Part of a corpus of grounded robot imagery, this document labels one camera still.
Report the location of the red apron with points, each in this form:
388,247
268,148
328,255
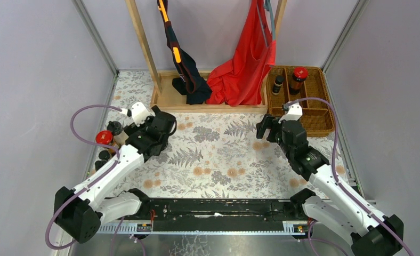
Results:
239,80

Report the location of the wooden rack frame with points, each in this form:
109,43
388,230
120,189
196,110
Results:
209,53

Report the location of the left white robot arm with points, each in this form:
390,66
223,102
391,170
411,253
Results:
81,210

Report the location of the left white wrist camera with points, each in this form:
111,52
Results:
138,112

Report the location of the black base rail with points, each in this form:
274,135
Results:
216,215

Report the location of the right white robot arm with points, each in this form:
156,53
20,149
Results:
367,230

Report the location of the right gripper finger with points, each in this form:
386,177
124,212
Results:
275,133
263,125

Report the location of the red lid jar at left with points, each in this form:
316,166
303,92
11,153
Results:
105,137

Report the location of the small black cap spice bottle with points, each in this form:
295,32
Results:
278,83

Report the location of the dark navy garment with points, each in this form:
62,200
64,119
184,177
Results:
190,82

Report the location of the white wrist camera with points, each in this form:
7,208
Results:
138,112
292,112

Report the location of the red lid sauce jar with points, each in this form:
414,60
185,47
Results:
299,75

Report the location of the wicker divided tray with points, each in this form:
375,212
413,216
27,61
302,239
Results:
317,119

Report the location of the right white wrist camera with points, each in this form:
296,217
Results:
292,112

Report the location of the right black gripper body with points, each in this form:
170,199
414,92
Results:
269,128

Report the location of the grey clothes hanger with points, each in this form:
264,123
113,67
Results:
268,7

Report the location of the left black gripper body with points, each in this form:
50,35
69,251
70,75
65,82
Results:
163,121

